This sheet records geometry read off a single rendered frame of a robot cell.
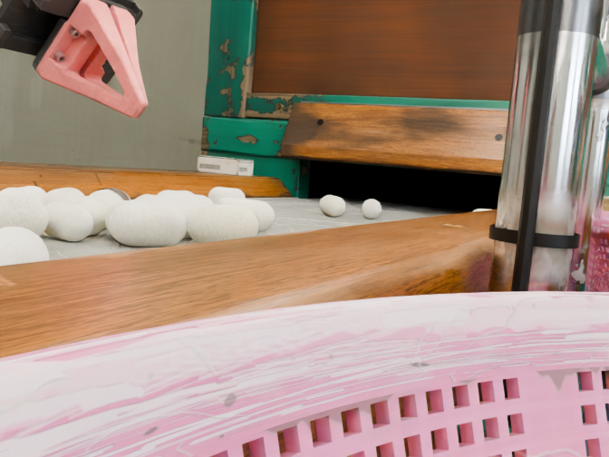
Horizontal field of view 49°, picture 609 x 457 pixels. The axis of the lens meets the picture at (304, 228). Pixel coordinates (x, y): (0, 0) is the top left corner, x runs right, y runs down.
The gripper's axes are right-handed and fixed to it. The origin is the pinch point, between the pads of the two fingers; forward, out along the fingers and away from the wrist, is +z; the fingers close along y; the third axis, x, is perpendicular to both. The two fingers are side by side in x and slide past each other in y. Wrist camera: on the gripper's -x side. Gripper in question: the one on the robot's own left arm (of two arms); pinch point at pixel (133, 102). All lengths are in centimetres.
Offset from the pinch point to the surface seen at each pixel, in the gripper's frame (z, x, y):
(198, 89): -74, 42, 121
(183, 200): 9.5, -0.2, -3.4
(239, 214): 14.5, -4.4, -7.3
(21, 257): 17.4, -6.5, -23.5
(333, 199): 9.6, -0.1, 18.1
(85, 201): 9.3, 0.0, -11.0
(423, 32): -3.9, -14.5, 42.0
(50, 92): -115, 80, 117
